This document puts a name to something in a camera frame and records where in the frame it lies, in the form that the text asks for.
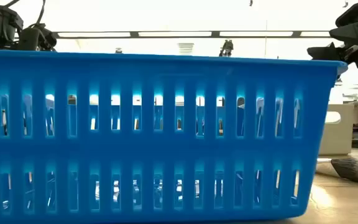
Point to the small grey ceiling fixture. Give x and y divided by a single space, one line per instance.
118 50

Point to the blue slotted plastic basket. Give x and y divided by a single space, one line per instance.
166 149

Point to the beige plastic bin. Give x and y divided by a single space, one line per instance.
337 140

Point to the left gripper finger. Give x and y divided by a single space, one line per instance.
30 39
48 39

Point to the white ceiling vent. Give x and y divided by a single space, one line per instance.
186 49

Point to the long ceiling light strip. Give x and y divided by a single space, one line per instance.
176 34

